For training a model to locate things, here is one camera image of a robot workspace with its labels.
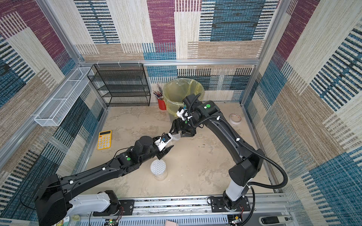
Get bin with yellow bag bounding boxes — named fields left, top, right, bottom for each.
left=163, top=78, right=205, bottom=122

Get small jar with rice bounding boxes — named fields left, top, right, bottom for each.
left=169, top=133, right=181, bottom=141

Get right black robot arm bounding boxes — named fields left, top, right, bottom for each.
left=171, top=94, right=288, bottom=211

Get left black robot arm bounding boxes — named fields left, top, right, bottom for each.
left=35, top=136, right=173, bottom=226

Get jar with patterned white lid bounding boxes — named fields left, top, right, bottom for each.
left=150, top=160, right=167, bottom=181

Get red pen holder cup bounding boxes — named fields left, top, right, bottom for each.
left=157, top=98, right=167, bottom=111

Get pens in red cup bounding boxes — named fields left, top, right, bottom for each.
left=153, top=86, right=164, bottom=100

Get tape roll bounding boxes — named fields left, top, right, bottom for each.
left=229, top=114, right=242, bottom=125

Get yellow calculator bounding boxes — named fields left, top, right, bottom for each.
left=97, top=130, right=112, bottom=150

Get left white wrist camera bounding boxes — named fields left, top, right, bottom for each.
left=154, top=133, right=173, bottom=152

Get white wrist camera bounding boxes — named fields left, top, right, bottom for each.
left=176, top=106, right=192, bottom=121
left=154, top=133, right=173, bottom=152

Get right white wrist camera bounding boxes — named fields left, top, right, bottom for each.
left=176, top=106, right=192, bottom=121

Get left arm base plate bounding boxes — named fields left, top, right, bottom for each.
left=92, top=200, right=135, bottom=217

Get black wire mesh shelf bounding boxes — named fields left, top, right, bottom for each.
left=87, top=63, right=151, bottom=107

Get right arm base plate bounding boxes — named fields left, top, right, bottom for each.
left=206, top=196, right=251, bottom=212

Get white wire mesh basket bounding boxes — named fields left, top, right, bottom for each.
left=35, top=67, right=91, bottom=127

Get aluminium front rail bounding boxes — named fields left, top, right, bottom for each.
left=78, top=193, right=298, bottom=226

